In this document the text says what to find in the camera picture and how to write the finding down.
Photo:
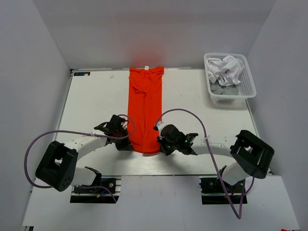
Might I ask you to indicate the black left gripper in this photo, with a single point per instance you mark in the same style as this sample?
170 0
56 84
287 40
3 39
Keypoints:
125 146

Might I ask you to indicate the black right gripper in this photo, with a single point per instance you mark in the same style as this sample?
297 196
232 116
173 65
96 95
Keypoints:
161 139

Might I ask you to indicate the orange t shirt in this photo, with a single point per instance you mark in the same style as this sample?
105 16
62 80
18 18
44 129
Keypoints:
144 108

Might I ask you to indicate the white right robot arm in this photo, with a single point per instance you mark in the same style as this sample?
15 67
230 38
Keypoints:
252 155

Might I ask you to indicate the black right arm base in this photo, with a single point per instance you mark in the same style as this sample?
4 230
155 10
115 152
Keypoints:
212 192

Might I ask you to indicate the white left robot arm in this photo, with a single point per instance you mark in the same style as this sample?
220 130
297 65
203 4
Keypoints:
58 166

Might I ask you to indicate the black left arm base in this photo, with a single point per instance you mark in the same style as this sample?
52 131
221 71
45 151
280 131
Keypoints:
101 190

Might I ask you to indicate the grey t shirt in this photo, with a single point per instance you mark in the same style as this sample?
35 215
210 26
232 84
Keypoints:
217 89

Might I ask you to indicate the dark label sticker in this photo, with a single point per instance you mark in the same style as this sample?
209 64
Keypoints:
81 74

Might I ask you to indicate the white plastic laundry basket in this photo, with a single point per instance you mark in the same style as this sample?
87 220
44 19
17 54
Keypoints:
246 87

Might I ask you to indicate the white t shirt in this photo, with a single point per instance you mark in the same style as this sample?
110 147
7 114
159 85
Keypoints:
226 71

